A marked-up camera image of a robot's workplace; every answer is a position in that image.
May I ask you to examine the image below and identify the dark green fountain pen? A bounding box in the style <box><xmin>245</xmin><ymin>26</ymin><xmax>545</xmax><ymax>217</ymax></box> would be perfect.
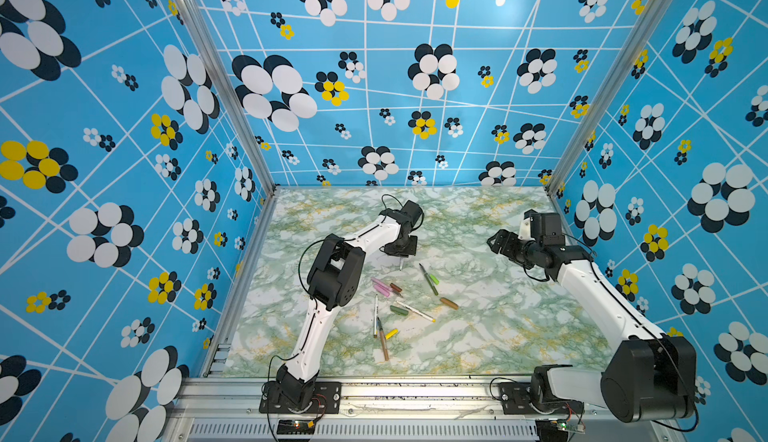
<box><xmin>419</xmin><ymin>263</ymin><xmax>439</xmax><ymax>296</ymax></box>

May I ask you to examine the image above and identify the white pen yellow tip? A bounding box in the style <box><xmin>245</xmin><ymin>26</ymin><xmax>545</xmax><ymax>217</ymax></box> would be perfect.
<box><xmin>395</xmin><ymin>300</ymin><xmax>436</xmax><ymax>323</ymax></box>

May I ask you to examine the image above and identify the brown fountain pen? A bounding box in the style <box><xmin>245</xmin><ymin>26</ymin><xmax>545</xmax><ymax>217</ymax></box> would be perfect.
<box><xmin>375</xmin><ymin>316</ymin><xmax>389</xmax><ymax>361</ymax></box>

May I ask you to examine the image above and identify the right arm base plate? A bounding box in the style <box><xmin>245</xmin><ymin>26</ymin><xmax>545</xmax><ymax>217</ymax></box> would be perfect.
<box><xmin>491</xmin><ymin>380</ymin><xmax>584</xmax><ymax>418</ymax></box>

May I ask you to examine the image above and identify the pink pen cap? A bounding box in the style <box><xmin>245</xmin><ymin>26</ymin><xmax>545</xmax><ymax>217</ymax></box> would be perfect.
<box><xmin>373</xmin><ymin>284</ymin><xmax>392</xmax><ymax>298</ymax></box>

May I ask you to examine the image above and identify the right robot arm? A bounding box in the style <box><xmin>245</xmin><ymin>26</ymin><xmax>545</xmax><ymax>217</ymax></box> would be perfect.
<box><xmin>487</xmin><ymin>210</ymin><xmax>698</xmax><ymax>426</ymax></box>

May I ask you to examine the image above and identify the aluminium front rail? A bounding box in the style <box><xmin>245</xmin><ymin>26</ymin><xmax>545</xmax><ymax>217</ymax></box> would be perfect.
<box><xmin>161</xmin><ymin>376</ymin><xmax>685</xmax><ymax>441</ymax></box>

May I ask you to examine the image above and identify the right circuit board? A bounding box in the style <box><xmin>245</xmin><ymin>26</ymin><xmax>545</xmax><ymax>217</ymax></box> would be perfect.
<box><xmin>535</xmin><ymin>419</ymin><xmax>585</xmax><ymax>442</ymax></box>

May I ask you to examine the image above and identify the left circuit board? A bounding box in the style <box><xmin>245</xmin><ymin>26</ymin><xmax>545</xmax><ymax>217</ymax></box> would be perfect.
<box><xmin>277</xmin><ymin>419</ymin><xmax>316</xmax><ymax>435</ymax></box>

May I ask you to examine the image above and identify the circuit board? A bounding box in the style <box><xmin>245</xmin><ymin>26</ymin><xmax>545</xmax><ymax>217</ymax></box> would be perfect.
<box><xmin>277</xmin><ymin>419</ymin><xmax>316</xmax><ymax>435</ymax></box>
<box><xmin>535</xmin><ymin>419</ymin><xmax>585</xmax><ymax>442</ymax></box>

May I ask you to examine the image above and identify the left corner aluminium post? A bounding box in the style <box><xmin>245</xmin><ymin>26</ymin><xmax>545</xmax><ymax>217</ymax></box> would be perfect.
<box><xmin>174</xmin><ymin>0</ymin><xmax>276</xmax><ymax>201</ymax></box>

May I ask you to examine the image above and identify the corner aluminium post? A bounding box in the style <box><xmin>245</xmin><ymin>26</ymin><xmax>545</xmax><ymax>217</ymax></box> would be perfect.
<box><xmin>174</xmin><ymin>0</ymin><xmax>276</xmax><ymax>201</ymax></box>
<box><xmin>546</xmin><ymin>0</ymin><xmax>674</xmax><ymax>202</ymax></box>

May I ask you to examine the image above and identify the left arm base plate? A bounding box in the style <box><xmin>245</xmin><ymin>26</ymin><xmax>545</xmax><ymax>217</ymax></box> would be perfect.
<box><xmin>259</xmin><ymin>381</ymin><xmax>342</xmax><ymax>415</ymax></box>

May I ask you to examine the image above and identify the pink fountain pen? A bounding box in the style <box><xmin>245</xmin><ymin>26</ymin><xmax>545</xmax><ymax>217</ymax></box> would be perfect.
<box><xmin>371</xmin><ymin>278</ymin><xmax>401</xmax><ymax>298</ymax></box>

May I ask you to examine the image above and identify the tan brown pen cap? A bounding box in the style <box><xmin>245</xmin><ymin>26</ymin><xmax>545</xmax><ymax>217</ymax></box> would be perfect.
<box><xmin>439</xmin><ymin>297</ymin><xmax>459</xmax><ymax>310</ymax></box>

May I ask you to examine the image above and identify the white slim pen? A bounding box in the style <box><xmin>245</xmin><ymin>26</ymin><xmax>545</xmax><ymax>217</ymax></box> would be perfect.
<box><xmin>373</xmin><ymin>295</ymin><xmax>379</xmax><ymax>338</ymax></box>

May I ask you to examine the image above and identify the dark green pen cap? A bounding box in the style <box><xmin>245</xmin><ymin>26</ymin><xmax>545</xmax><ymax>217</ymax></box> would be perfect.
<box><xmin>390</xmin><ymin>305</ymin><xmax>409</xmax><ymax>317</ymax></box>

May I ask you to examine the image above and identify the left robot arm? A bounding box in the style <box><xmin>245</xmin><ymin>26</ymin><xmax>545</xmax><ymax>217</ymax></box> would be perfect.
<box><xmin>271</xmin><ymin>200</ymin><xmax>424</xmax><ymax>409</ymax></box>

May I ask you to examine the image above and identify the right corner aluminium post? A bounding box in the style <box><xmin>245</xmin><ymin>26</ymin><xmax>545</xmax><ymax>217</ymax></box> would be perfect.
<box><xmin>546</xmin><ymin>0</ymin><xmax>674</xmax><ymax>202</ymax></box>

